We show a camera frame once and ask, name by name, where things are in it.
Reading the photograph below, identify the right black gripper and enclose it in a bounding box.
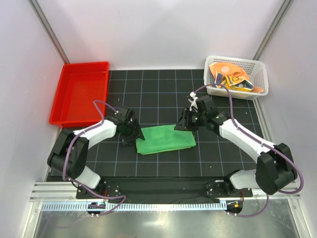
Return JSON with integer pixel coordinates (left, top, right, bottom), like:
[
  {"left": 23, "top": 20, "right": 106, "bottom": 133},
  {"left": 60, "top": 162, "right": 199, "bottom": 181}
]
[{"left": 174, "top": 107, "right": 207, "bottom": 132}]

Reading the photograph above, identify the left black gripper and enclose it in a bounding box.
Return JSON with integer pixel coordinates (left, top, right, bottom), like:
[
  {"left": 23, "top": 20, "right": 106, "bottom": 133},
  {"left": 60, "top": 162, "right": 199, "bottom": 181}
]
[{"left": 120, "top": 119, "right": 144, "bottom": 145}]

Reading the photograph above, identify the green microfiber towel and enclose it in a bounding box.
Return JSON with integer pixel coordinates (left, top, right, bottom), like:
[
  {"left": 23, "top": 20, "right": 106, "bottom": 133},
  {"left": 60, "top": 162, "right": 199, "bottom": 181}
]
[{"left": 136, "top": 125, "right": 196, "bottom": 155}]

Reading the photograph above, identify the blue yellow patterned towel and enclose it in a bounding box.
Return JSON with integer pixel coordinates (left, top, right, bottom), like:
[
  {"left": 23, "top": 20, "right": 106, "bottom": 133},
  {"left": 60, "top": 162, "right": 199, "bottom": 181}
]
[{"left": 215, "top": 73, "right": 254, "bottom": 92}]

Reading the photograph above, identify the orange towel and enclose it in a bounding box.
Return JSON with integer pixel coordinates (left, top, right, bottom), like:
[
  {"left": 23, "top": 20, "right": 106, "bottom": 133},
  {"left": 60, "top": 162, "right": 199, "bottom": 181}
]
[{"left": 209, "top": 62, "right": 264, "bottom": 93}]

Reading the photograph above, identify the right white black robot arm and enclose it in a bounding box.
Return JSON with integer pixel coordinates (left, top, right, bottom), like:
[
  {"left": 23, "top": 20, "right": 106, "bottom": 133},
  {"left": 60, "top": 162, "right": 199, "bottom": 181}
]
[{"left": 174, "top": 92, "right": 298, "bottom": 196}]

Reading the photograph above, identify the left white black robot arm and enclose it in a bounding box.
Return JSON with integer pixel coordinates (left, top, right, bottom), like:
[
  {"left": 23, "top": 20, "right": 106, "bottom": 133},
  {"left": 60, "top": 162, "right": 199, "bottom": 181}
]
[{"left": 47, "top": 108, "right": 145, "bottom": 198}]

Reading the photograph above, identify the red plastic tray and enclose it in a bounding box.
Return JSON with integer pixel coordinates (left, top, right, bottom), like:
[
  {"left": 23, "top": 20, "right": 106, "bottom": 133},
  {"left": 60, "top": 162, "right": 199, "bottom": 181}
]
[{"left": 49, "top": 61, "right": 109, "bottom": 128}]

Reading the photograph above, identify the white perforated plastic basket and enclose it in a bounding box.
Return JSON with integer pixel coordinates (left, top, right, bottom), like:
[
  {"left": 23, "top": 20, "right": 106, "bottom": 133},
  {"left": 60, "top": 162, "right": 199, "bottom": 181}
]
[{"left": 204, "top": 56, "right": 268, "bottom": 100}]

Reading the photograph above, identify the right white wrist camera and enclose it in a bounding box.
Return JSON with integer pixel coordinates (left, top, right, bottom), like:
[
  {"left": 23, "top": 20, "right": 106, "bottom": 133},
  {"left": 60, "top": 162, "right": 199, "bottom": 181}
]
[{"left": 188, "top": 92, "right": 198, "bottom": 112}]

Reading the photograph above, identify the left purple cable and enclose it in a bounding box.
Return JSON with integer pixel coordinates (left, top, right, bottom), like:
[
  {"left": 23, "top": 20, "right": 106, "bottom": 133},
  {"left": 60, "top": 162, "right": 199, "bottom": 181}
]
[{"left": 61, "top": 100, "right": 128, "bottom": 229}]

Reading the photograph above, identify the slotted grey cable duct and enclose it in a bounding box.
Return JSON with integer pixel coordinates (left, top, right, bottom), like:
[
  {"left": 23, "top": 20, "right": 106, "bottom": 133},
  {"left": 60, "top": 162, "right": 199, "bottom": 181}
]
[{"left": 41, "top": 200, "right": 227, "bottom": 212}]

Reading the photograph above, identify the aluminium frame rail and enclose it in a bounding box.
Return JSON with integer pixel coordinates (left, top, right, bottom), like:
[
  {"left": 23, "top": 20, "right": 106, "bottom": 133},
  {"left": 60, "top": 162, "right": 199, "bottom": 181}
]
[{"left": 29, "top": 180, "right": 300, "bottom": 202}]

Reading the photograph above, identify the left aluminium corner post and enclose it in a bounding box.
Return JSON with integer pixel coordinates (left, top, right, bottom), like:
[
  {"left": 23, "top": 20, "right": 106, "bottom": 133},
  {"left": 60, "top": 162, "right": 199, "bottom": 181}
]
[{"left": 28, "top": 0, "right": 70, "bottom": 64}]

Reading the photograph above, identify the aluminium corner post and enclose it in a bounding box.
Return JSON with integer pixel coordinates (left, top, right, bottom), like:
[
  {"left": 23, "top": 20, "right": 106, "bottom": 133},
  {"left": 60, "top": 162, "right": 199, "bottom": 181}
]
[
  {"left": 253, "top": 0, "right": 294, "bottom": 60},
  {"left": 28, "top": 0, "right": 70, "bottom": 64}
]

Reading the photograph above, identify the right aluminium corner post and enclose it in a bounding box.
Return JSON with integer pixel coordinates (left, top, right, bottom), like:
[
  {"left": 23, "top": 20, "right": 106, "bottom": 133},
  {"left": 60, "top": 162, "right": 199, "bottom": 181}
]
[{"left": 253, "top": 0, "right": 294, "bottom": 60}]

